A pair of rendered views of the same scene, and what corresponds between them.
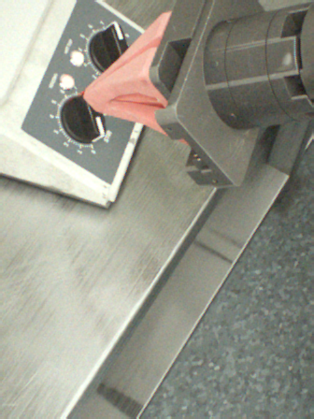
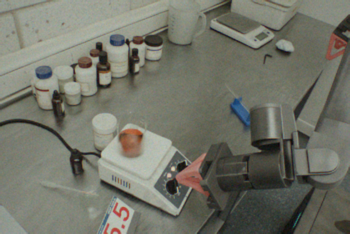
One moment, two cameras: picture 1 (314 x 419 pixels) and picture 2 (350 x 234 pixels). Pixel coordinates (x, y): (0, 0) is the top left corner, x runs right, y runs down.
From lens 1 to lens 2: 10 cm
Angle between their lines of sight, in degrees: 22
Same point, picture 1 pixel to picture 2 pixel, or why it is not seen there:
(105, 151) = (177, 198)
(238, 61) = (227, 168)
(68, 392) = not seen: outside the picture
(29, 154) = (154, 195)
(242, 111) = (227, 184)
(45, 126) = (160, 187)
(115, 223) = (177, 222)
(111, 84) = (185, 173)
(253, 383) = not seen: outside the picture
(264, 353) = not seen: outside the picture
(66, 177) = (165, 204)
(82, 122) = (172, 188)
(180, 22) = (209, 156)
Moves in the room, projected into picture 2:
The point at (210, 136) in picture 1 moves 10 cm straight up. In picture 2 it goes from (215, 191) to (232, 149)
